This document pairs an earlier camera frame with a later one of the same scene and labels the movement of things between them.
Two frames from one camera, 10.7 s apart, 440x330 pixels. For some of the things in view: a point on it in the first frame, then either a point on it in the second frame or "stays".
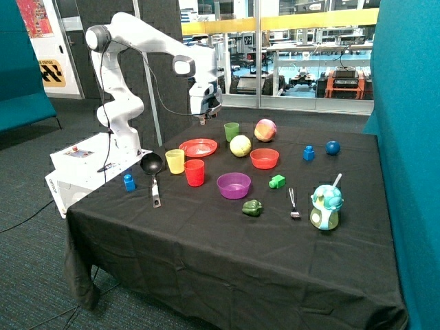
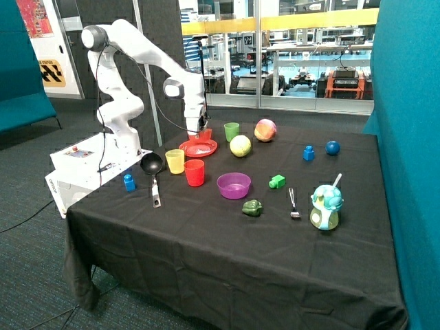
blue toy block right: x=309 y=153 stays
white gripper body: x=205 y=97 → x=194 y=121
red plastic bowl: x=264 y=158 → x=204 y=135
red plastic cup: x=194 y=171 stays
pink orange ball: x=265 y=130 stays
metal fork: x=294 y=214 stays
